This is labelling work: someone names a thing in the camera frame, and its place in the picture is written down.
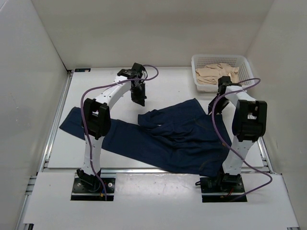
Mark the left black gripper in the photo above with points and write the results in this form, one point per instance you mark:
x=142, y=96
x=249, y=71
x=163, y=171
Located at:
x=140, y=99

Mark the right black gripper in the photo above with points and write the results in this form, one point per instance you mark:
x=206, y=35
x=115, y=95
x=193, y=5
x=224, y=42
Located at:
x=211, y=107

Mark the dark blue denim trousers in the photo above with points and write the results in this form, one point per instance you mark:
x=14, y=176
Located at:
x=179, y=139

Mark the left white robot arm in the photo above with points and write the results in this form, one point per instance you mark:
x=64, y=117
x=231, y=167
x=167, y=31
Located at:
x=96, y=120

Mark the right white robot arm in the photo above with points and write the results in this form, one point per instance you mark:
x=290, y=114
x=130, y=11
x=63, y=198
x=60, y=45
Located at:
x=248, y=125

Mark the beige trousers in basket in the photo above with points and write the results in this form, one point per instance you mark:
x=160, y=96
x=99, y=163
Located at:
x=210, y=74

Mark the white plastic basket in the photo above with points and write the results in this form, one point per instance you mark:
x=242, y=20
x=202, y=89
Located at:
x=199, y=61

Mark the aluminium front rail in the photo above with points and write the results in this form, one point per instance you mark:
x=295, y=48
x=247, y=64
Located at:
x=149, y=170

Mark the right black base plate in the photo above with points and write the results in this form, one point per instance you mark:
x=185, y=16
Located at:
x=213, y=190

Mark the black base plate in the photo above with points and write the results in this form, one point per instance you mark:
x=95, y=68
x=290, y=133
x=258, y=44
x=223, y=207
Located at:
x=213, y=190
x=82, y=192

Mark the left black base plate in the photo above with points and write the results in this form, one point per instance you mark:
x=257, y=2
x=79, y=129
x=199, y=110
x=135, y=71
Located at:
x=82, y=192

